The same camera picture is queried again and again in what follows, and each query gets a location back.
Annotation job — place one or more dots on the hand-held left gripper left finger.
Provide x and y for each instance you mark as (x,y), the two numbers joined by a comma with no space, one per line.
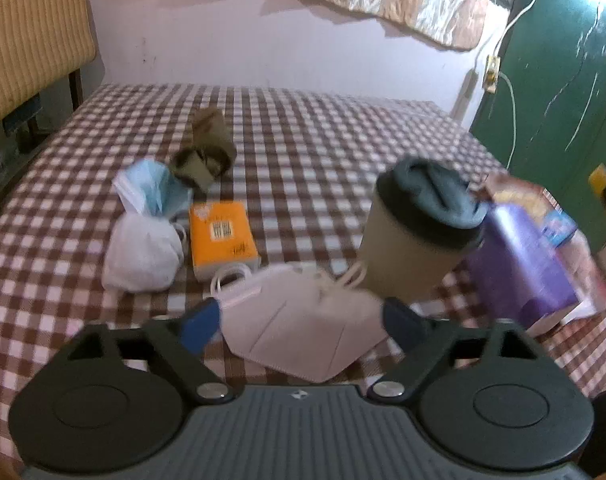
(200,325)

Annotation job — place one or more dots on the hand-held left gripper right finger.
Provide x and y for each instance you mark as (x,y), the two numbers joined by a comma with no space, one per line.
(403,322)

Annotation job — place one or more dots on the white face mask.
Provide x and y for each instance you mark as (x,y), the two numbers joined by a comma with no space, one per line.
(293,330)

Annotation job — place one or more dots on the orange tissue packet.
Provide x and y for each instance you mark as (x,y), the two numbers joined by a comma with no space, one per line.
(223,235)

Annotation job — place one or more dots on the purple cardboard box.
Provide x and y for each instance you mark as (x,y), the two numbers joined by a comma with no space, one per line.
(523,265)

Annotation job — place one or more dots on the blue tissue packet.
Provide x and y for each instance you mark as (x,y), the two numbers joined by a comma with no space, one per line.
(558,227)

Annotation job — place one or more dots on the olive green sock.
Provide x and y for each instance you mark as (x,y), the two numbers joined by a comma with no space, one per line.
(210,135)

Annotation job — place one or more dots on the brown paper cup black lid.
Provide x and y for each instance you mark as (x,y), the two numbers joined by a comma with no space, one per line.
(408,245)

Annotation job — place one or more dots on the white cup mask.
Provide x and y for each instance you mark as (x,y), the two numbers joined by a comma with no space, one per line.
(140,255)

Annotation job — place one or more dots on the blue face mask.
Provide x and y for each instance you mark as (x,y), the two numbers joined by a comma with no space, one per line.
(150,187)

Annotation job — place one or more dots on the brown checked tablecloth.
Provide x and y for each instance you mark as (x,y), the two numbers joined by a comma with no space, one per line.
(308,160)

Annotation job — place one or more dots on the yellow object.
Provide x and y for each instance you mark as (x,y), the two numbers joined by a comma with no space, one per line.
(599,177)

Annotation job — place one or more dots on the green wooden door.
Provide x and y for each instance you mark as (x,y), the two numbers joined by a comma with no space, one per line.
(558,85)

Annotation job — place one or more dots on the chair with striped cushion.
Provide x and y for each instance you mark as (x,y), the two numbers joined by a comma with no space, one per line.
(28,35)

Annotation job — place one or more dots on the wall socket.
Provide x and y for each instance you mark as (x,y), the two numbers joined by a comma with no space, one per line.
(492,75)

